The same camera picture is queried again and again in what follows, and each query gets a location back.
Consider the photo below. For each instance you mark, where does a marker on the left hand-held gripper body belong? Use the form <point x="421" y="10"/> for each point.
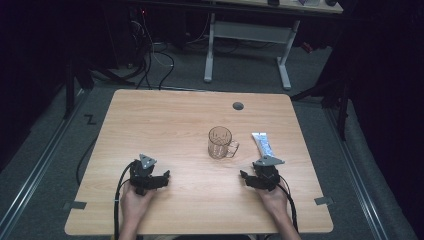
<point x="141" y="178"/>

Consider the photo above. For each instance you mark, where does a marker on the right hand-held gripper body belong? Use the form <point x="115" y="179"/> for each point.
<point x="266" y="173"/>

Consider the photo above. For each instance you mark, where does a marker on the white blue toothpaste tube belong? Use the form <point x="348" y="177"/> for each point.
<point x="264" y="145"/>

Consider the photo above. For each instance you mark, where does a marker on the clear glass mug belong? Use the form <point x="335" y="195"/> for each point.
<point x="220" y="143"/>

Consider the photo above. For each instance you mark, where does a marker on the person's left hand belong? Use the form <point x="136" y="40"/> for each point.
<point x="135" y="201"/>

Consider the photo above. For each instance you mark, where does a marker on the person's right hand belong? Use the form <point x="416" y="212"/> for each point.
<point x="273" y="201"/>

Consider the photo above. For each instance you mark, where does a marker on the grey tape strip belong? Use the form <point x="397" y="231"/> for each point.
<point x="75" y="205"/>
<point x="323" y="200"/>

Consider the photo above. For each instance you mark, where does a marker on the grey round table grommet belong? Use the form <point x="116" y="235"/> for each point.
<point x="238" y="106"/>

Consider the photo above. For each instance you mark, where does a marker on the black floor tape mark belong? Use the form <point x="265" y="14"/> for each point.
<point x="90" y="119"/>

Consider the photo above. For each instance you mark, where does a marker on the black metal stand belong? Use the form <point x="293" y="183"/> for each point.
<point x="341" y="110"/>
<point x="70" y="86"/>

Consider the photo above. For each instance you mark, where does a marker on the small red object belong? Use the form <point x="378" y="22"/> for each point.
<point x="307" y="47"/>

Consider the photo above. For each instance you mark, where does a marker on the white-legged wooden desk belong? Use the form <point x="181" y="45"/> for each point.
<point x="253" y="31"/>

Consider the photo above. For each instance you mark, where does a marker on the metal floor rail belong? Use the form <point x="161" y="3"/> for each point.
<point x="36" y="166"/>
<point x="358" y="173"/>

